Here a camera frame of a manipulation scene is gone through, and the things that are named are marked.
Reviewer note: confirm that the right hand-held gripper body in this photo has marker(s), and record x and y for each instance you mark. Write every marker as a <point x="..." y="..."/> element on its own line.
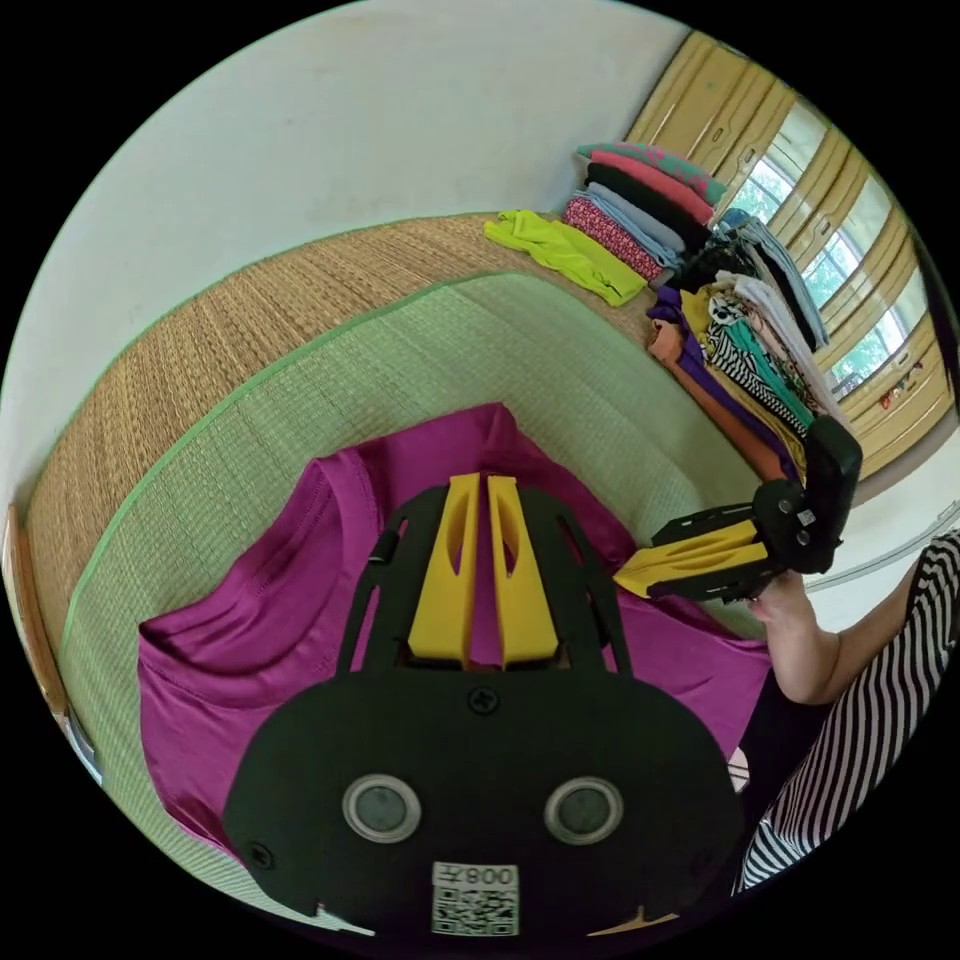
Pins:
<point x="787" y="525"/>

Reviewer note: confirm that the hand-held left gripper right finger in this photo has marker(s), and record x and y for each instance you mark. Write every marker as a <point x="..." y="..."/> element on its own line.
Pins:
<point x="525" y="607"/>

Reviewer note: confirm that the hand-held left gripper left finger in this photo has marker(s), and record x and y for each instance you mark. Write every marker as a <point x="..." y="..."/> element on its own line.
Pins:
<point x="442" y="600"/>

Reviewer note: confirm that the purple short sleeve shirt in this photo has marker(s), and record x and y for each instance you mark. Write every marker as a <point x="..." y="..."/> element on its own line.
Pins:
<point x="247" y="660"/>

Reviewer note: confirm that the person's right forearm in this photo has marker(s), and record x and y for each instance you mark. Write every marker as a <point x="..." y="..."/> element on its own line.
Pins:
<point x="806" y="667"/>

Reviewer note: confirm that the person's right hand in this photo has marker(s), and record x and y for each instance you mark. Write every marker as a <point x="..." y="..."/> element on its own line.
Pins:
<point x="787" y="604"/>

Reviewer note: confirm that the person's body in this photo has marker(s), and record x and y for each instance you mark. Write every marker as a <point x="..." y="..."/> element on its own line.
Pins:
<point x="870" y="712"/>

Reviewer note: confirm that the bed with woven mats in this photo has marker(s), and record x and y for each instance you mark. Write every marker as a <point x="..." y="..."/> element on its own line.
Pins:
<point x="225" y="450"/>

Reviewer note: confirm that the window with yellow shutters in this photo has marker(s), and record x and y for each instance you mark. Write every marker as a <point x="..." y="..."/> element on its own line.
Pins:
<point x="862" y="247"/>

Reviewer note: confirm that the lime green garment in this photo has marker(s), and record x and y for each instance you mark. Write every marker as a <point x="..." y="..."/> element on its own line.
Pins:
<point x="570" y="255"/>

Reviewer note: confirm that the pile of clothes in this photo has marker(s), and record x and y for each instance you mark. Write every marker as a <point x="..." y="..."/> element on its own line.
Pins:
<point x="660" y="202"/>

